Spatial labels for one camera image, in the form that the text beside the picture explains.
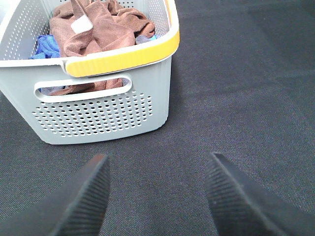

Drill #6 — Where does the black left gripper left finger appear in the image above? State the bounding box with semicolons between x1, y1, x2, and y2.
0;154;110;236

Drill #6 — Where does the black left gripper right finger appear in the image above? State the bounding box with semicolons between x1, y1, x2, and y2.
205;153;315;236

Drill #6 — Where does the grey perforated basket yellow handle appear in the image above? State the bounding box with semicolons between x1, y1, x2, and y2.
0;0;180;145

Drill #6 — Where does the blue cloth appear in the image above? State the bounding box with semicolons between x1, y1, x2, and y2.
29;34;61;59

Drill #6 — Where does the black table cloth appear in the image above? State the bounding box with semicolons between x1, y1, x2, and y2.
0;0;315;236

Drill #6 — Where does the brown towel with white tag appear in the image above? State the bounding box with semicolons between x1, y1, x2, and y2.
46;0;156;96

